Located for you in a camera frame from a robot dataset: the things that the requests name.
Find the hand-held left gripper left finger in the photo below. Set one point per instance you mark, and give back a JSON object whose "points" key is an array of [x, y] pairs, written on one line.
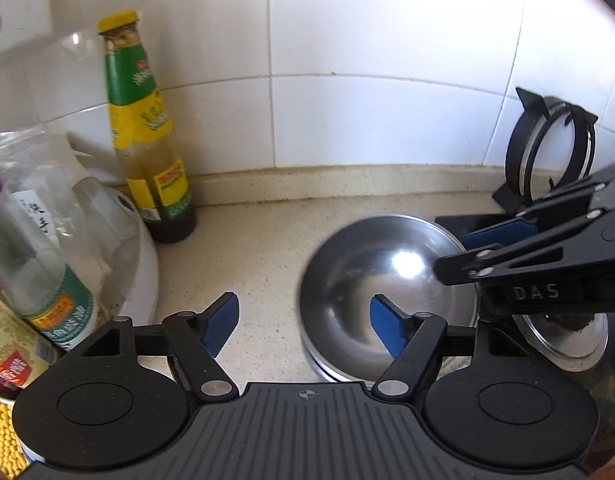
{"points": [[221, 322]]}

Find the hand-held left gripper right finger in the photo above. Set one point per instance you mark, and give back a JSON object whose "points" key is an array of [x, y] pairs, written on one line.
{"points": [[387, 325]]}

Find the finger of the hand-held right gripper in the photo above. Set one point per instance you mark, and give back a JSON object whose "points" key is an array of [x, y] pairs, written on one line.
{"points": [[462, 267], [502, 232]]}

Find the stainless steel bowl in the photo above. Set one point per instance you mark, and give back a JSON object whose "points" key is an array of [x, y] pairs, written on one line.
{"points": [[337, 376], [367, 260], [316, 355]]}

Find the black stove top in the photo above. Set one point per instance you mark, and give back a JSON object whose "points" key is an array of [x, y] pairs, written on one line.
{"points": [[452, 222]]}

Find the steel pot lid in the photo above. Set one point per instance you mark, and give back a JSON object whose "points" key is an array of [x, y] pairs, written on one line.
{"points": [[562, 350]]}

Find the white two-tier condiment rack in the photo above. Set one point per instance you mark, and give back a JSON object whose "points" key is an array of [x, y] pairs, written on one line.
{"points": [[145, 270]]}

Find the black stove pan support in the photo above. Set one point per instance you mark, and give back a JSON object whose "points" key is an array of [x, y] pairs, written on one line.
{"points": [[530, 110]]}

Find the clear glass cup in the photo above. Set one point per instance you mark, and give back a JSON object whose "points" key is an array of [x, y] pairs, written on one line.
{"points": [[104, 220]]}

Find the clear bottle purple green labels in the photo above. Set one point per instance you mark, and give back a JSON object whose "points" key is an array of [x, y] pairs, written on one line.
{"points": [[62, 317]]}

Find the green yellow label sauce bottle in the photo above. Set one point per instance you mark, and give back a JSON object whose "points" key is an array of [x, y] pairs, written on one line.
{"points": [[147, 130]]}

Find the clear plastic jar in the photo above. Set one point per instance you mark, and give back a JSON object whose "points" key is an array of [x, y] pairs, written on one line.
{"points": [[47, 170]]}

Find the yellow chenille mat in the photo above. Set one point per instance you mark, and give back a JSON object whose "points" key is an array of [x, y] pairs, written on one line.
{"points": [[2, 435]]}

